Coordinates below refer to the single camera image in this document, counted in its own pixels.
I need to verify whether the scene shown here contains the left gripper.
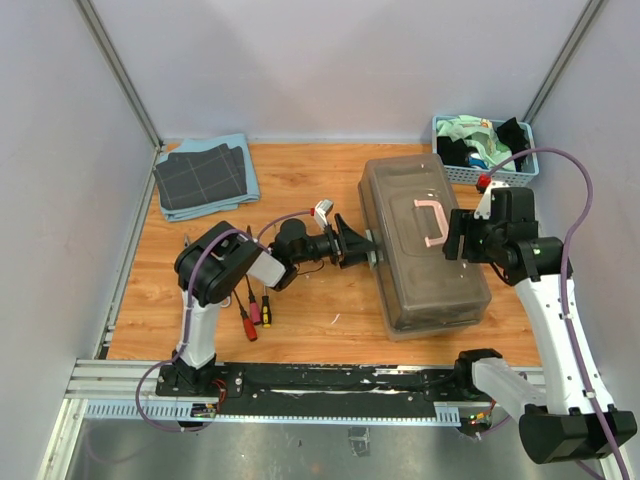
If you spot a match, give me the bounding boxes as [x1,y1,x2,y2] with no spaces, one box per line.
[293,214,378,270]

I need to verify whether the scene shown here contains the grey plastic tool box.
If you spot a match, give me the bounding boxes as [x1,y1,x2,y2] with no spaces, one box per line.
[358,154,491,341]

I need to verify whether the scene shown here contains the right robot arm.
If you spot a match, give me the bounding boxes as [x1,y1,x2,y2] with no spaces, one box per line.
[443,181,638,464]

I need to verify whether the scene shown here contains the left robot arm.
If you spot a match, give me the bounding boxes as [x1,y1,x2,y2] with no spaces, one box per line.
[156,207,376,397]

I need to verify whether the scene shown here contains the black cloth in basket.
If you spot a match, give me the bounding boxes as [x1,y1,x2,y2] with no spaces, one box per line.
[436,117,532,174]

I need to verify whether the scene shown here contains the green cloth in basket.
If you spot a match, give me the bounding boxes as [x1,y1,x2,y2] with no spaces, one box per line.
[436,115,513,169]

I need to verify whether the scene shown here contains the long yellow black screwdriver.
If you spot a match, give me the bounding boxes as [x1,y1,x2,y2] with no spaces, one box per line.
[261,295,272,328]

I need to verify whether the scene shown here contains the dark grey checked cloth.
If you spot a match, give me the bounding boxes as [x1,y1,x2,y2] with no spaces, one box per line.
[154,144,248,211]

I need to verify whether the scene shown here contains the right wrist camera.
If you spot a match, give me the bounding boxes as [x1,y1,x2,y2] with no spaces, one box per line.
[474,174,510,220]

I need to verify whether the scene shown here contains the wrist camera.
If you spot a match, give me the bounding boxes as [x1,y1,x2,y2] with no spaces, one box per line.
[311,199,334,230]
[474,174,510,220]

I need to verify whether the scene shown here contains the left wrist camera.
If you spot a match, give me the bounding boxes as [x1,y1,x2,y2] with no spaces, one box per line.
[311,199,334,230]

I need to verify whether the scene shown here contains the pink handled screwdriver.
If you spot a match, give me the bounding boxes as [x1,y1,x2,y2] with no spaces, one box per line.
[245,275,262,325]

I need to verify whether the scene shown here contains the red handled screwdriver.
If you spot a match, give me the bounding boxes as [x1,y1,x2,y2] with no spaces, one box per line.
[233,290,258,342]

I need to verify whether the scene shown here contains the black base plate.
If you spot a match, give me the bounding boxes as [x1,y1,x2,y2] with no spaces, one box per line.
[155,363,491,421]

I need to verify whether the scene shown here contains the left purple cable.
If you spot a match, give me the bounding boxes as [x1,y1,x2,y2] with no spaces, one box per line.
[137,209,321,464]

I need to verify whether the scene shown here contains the aluminium frame rail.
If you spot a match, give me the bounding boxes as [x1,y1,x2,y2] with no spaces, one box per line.
[34,357,636,480]

